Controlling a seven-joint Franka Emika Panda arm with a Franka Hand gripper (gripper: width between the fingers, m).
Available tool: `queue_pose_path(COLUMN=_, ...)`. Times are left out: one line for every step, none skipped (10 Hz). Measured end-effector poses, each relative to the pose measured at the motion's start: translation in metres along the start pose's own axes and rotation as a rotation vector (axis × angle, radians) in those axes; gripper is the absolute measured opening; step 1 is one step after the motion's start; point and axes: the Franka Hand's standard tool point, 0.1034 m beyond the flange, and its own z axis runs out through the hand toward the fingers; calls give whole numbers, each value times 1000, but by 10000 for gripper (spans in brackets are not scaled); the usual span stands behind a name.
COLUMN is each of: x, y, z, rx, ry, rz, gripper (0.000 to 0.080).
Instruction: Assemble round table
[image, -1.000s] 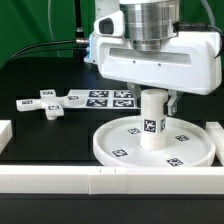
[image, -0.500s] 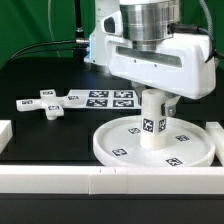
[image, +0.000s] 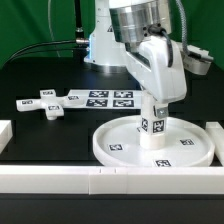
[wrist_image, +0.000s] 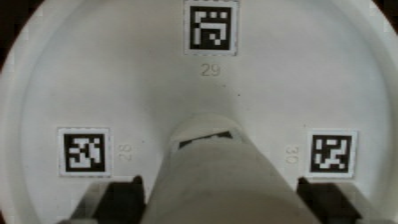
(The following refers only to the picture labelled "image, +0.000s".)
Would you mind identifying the black vertical cable connector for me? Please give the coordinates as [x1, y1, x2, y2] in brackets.
[74, 0, 84, 44]

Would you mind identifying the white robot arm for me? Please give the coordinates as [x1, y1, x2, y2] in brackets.
[85, 0, 213, 119]

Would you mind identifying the white marker sheet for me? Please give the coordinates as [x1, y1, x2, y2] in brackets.
[68, 89, 142, 109]

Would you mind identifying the white cross-shaped table base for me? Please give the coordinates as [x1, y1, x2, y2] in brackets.
[15, 88, 85, 121]

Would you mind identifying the white left fence block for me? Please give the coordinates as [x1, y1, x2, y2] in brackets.
[0, 120, 13, 154]

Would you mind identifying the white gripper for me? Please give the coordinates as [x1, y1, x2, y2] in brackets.
[125, 36, 187, 117]

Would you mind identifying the white front fence bar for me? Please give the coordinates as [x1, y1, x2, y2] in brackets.
[0, 165, 224, 195]

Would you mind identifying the black cable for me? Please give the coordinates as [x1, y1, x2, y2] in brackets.
[2, 39, 88, 68]

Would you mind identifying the white right fence block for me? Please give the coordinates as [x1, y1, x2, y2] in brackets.
[206, 122, 224, 167]

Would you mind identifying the white round table top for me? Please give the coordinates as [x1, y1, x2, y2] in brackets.
[93, 115, 215, 167]

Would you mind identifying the white fence block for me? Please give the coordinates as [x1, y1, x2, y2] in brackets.
[206, 122, 224, 167]
[0, 120, 13, 154]

